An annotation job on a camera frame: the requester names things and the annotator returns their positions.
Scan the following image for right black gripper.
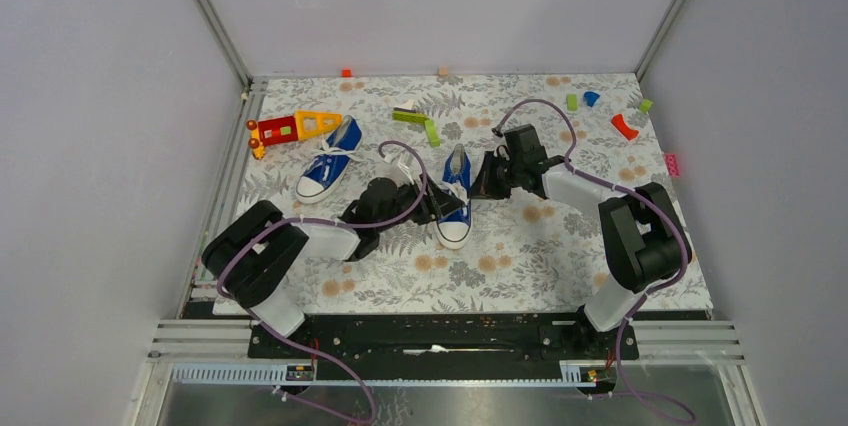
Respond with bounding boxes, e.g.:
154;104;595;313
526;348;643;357
466;151;523;201

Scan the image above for blue sneaker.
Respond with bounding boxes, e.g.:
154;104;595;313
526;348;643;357
295;115;363;204
433;143;472;250

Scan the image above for floral table mat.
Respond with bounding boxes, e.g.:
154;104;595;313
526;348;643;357
211;73;714;316

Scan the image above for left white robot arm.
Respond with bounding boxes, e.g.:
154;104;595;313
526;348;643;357
200;177;469;357

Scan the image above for green corner block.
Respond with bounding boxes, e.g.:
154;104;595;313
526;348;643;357
639;99;653;113

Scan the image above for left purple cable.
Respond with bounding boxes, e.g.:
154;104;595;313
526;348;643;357
215;139;432;426

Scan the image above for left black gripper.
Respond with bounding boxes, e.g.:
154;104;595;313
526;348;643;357
375;172;462;233

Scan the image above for pink lego brick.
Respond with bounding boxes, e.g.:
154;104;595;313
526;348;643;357
664;153;681;178

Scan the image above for green block long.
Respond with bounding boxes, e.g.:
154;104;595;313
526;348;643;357
392;108;429;124

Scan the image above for purple cable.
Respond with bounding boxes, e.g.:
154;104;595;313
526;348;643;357
492;98;698;426
215;139;432;426

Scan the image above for red arch block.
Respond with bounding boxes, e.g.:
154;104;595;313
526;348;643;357
610;113;639;141

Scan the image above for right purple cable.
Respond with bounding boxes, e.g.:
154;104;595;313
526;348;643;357
492;98;698;426

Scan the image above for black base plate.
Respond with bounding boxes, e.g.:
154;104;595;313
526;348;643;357
247;312;616;375

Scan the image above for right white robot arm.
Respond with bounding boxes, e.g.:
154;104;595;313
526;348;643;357
470;125;691;358

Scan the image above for red yellow toy frame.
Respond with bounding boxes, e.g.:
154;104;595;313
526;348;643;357
245;110;343;160

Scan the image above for blue wedge block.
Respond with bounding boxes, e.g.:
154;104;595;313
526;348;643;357
583;91;600;108

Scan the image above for grey slotted cable duct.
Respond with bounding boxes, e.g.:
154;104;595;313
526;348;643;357
172;356;616;388

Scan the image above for green small block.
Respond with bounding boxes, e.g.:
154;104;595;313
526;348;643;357
566;93;579;111

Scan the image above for green block short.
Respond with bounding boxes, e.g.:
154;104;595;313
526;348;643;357
424;119;441;148

